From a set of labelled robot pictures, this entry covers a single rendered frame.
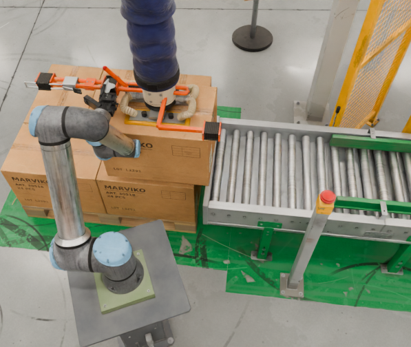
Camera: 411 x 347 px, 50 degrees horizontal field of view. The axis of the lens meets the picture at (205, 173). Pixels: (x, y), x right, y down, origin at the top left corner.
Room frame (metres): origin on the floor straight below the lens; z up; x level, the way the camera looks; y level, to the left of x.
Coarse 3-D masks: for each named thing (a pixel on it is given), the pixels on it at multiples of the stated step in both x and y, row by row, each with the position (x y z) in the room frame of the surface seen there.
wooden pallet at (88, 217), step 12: (36, 216) 1.59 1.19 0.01; (48, 216) 1.59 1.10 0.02; (84, 216) 1.59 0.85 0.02; (96, 216) 1.59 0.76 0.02; (108, 216) 1.53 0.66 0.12; (120, 216) 1.52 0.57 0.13; (132, 216) 1.52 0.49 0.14; (168, 228) 1.50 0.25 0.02; (180, 228) 1.48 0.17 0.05; (192, 228) 1.47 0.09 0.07
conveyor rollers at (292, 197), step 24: (264, 144) 1.81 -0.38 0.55; (288, 144) 1.82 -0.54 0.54; (216, 168) 1.62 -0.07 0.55; (264, 168) 1.62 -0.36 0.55; (288, 168) 1.63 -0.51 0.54; (336, 168) 1.62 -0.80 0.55; (408, 168) 1.62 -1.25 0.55; (216, 192) 1.44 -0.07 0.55; (264, 192) 1.44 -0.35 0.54; (288, 192) 1.45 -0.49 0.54; (336, 192) 1.44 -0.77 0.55; (384, 192) 1.44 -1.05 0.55
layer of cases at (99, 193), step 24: (48, 72) 2.50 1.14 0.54; (72, 72) 2.50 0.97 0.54; (96, 72) 2.50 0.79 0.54; (120, 72) 2.50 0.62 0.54; (48, 96) 2.24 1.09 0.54; (72, 96) 2.24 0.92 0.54; (96, 96) 2.24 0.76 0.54; (24, 120) 2.02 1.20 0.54; (24, 144) 1.81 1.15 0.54; (72, 144) 1.81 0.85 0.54; (24, 168) 1.62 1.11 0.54; (96, 168) 1.62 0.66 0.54; (24, 192) 1.59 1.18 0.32; (48, 192) 1.58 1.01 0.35; (96, 192) 1.54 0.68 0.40; (120, 192) 1.52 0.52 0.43; (144, 192) 1.50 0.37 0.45; (168, 192) 1.49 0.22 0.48; (192, 192) 1.47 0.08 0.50; (144, 216) 1.51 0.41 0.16; (168, 216) 1.49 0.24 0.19; (192, 216) 1.47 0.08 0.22
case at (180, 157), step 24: (120, 96) 1.77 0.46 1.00; (216, 96) 1.80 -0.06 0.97; (120, 120) 1.59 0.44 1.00; (192, 120) 1.58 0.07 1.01; (216, 120) 1.82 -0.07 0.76; (144, 144) 1.49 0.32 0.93; (168, 144) 1.47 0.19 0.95; (192, 144) 1.45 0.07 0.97; (120, 168) 1.51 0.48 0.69; (144, 168) 1.49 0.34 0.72; (168, 168) 1.47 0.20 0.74; (192, 168) 1.45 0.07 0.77
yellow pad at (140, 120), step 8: (144, 112) 1.60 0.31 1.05; (168, 112) 1.62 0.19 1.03; (176, 112) 1.62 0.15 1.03; (128, 120) 1.57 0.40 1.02; (136, 120) 1.57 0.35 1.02; (144, 120) 1.56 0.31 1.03; (152, 120) 1.56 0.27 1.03; (168, 120) 1.56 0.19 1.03; (176, 120) 1.56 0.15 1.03; (184, 120) 1.56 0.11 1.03
